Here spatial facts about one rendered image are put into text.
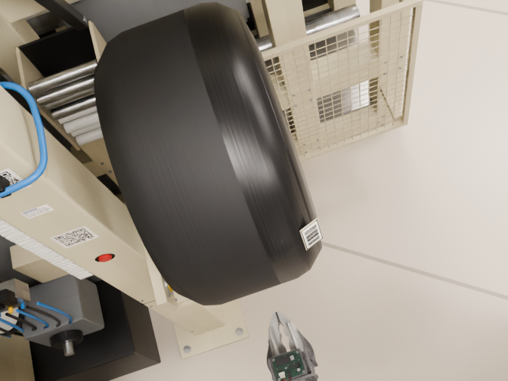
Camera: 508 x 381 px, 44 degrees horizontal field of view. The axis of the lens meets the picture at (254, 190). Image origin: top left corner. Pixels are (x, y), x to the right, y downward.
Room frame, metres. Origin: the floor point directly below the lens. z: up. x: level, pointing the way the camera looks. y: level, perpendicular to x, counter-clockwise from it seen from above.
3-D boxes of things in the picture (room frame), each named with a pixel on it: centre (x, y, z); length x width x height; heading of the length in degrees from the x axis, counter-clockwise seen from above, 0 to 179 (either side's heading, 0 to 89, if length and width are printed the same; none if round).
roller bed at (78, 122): (1.03, 0.29, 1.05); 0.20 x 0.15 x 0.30; 84
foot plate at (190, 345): (0.64, 0.37, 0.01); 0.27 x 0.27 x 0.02; 84
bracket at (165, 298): (0.65, 0.29, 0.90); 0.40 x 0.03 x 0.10; 174
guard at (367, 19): (0.94, -0.15, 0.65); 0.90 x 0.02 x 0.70; 84
